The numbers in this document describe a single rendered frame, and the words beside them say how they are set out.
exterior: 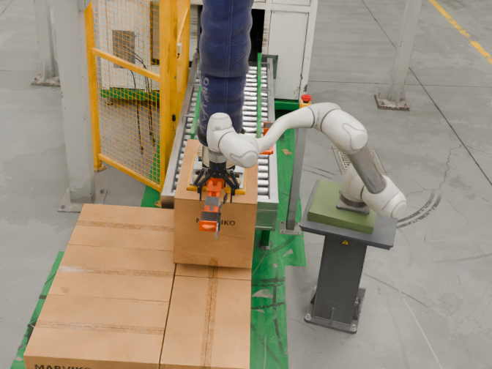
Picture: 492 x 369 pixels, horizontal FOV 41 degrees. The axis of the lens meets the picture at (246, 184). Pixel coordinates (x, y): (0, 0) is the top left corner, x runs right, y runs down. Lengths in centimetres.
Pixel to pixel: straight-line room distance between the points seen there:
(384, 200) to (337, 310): 91
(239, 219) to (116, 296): 72
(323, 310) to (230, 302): 87
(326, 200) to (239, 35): 114
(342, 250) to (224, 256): 72
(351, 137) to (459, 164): 318
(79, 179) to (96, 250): 128
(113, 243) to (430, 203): 267
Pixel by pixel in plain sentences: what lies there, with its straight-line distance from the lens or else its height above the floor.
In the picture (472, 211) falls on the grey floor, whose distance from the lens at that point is 541.
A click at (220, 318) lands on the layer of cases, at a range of 325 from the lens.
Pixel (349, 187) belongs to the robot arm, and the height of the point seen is 94.
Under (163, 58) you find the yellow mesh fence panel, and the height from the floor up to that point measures 116.
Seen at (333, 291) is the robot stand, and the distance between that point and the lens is 393.
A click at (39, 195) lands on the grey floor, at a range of 514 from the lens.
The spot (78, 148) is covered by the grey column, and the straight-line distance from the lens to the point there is 474.
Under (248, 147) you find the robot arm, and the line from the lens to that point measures 263.
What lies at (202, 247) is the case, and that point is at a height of 74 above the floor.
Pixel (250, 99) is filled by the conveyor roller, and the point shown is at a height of 53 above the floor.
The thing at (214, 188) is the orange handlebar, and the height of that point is 117.
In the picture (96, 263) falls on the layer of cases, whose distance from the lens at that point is 358.
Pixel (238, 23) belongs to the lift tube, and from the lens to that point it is 295.
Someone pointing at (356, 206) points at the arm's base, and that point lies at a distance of 361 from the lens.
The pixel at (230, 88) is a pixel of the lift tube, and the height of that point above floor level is 154.
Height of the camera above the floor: 279
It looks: 32 degrees down
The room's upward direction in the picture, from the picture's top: 5 degrees clockwise
